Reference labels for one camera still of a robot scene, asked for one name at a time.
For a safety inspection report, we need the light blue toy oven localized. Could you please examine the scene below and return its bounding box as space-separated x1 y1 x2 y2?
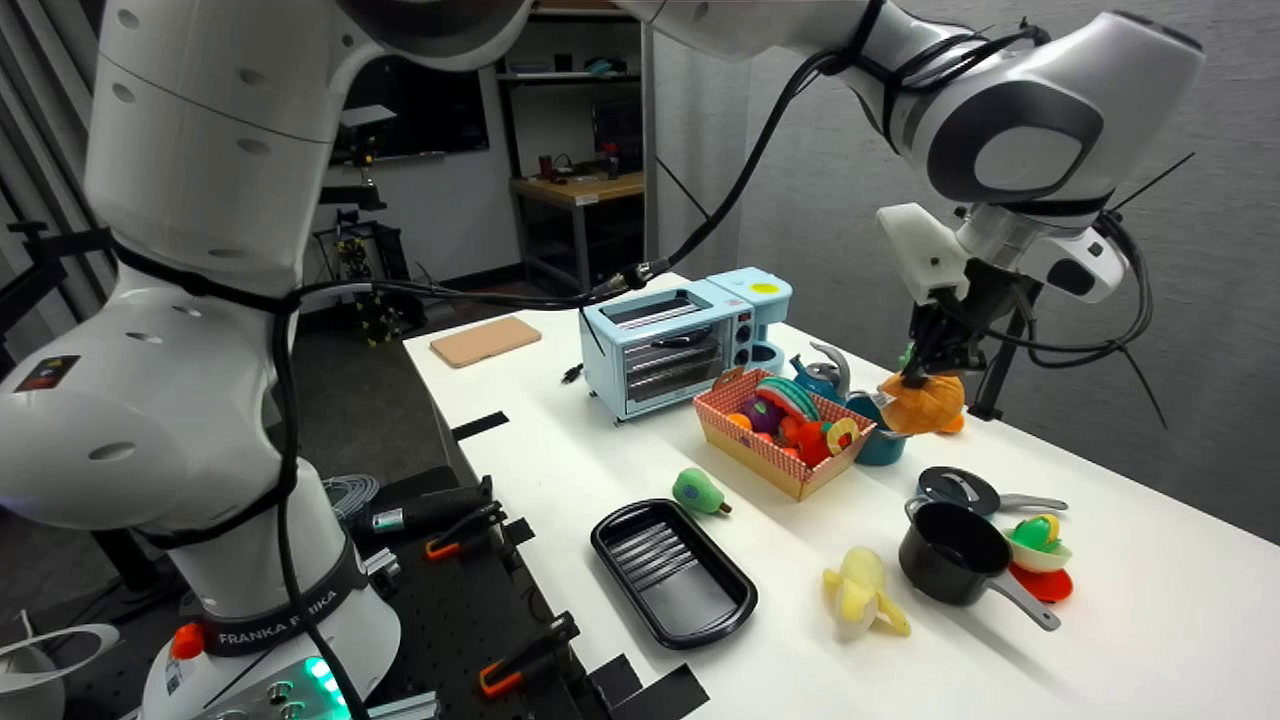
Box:
579 266 794 422

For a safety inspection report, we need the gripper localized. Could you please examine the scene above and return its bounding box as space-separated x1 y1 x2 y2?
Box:
904 258 1039 387

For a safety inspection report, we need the red checked cardboard box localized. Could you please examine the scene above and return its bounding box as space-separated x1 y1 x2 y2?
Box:
693 367 877 502

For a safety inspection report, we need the black pot with grey handle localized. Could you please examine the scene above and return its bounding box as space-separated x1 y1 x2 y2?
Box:
897 497 1062 633

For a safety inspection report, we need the black shelf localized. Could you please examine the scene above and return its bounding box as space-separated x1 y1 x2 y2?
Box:
494 8 647 293

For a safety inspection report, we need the coil of grey cable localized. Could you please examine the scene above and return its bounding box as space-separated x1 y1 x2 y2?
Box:
321 473 382 520

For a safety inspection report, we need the green toy pear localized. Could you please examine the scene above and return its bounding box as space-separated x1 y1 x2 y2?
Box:
671 466 734 517

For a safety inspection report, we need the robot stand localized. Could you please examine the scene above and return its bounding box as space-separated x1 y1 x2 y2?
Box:
0 466 603 720

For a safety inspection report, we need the blue toy kettle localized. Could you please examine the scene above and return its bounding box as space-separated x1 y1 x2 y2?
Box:
789 341 852 404

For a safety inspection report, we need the black stand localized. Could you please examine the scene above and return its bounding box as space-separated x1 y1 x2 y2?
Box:
967 285 1043 422

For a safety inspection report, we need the black pan with grey handle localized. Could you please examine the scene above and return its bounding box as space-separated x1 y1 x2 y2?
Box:
916 465 1070 520

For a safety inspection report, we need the orange and black clamp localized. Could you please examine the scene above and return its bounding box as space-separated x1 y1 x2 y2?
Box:
477 611 582 699
424 502 508 562

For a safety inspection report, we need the red toy plate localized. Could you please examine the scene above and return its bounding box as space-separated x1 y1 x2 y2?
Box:
1007 561 1075 604

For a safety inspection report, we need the orange pineapple plushie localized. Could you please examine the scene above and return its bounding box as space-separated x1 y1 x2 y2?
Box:
879 344 967 437

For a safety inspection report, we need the toy watermelon slice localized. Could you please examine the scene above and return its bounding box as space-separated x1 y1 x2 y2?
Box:
754 376 822 422

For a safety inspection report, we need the black monitor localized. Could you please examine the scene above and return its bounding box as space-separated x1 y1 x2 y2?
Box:
333 58 491 167

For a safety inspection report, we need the black tool cart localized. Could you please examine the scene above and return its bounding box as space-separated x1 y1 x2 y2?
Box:
312 214 413 347

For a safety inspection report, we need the black tape strip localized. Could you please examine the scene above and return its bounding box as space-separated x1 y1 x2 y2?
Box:
451 410 510 443

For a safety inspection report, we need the black and silver tool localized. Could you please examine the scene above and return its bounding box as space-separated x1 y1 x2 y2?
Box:
371 477 495 537

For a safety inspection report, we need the wooden table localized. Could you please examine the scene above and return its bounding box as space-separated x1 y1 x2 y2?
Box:
509 171 647 293

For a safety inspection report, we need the purple toy fruit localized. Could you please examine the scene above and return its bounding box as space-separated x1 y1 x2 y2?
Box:
739 396 787 435

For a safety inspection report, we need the yellow banana plushie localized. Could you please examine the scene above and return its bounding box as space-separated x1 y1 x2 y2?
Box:
822 545 913 642

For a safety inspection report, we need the teal toy cup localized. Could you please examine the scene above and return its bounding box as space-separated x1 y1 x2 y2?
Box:
845 391 910 467

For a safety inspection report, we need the black plastic tray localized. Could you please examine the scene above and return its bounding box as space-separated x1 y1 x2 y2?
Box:
589 497 759 650

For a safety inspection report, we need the tan cutting board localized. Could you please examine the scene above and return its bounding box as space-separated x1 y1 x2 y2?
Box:
429 315 544 370

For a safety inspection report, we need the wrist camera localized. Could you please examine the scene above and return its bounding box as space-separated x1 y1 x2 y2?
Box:
877 202 971 307

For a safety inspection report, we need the toy oven door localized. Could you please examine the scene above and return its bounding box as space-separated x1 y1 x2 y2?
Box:
619 322 738 409

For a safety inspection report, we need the black tape patch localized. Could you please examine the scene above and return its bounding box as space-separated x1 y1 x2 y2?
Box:
589 654 712 720

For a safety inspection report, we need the black cable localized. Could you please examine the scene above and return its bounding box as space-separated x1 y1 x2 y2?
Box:
561 308 608 387

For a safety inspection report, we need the red toy fruit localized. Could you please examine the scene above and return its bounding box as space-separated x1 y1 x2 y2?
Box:
779 417 833 468

